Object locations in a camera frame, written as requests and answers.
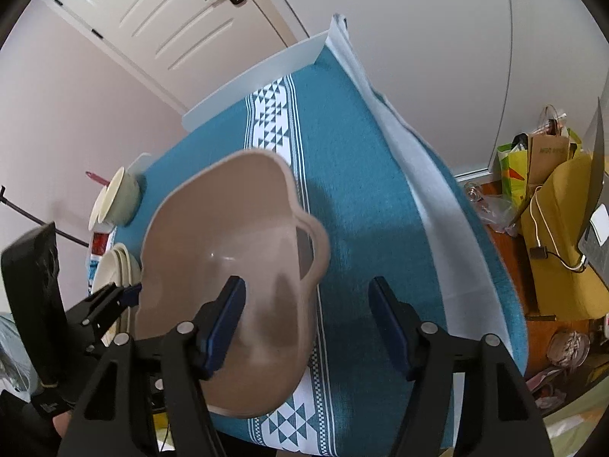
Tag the small red packet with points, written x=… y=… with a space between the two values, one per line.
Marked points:
x=99 y=243

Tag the pale yellow bowl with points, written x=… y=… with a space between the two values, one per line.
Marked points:
x=127 y=204

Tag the white panel door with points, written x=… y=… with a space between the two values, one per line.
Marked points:
x=142 y=9

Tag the grey plastic bag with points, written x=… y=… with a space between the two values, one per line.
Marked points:
x=14 y=352

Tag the grey laptop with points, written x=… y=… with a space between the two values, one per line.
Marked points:
x=600 y=228

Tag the white wardrobe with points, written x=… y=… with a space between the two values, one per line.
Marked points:
x=428 y=57

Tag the white under cloth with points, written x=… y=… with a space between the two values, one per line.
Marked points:
x=442 y=209

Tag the pale green bedding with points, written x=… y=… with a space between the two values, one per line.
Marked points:
x=575 y=419

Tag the glass bowl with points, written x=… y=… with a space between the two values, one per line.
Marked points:
x=568 y=347

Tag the yellow chair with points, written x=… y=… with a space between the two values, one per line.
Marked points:
x=566 y=247

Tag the clear plastic bag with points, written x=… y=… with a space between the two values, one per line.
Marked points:
x=499 y=214

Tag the black power adapter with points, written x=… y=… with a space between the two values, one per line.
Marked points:
x=539 y=253

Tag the white duck print plate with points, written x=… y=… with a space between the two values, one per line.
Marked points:
x=107 y=271

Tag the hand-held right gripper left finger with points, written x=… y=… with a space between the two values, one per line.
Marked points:
x=223 y=323

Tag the teal patterned tablecloth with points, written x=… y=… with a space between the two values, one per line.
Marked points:
x=371 y=176

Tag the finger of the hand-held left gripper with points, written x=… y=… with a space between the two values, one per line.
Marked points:
x=131 y=295
x=102 y=331

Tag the green yellow shopping bag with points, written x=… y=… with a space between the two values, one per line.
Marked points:
x=511 y=171

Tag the clear drinking glass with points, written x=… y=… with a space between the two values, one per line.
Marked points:
x=475 y=194

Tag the long white table rail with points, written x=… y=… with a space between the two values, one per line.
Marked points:
x=257 y=83

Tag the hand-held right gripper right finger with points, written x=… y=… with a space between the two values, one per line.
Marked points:
x=388 y=323

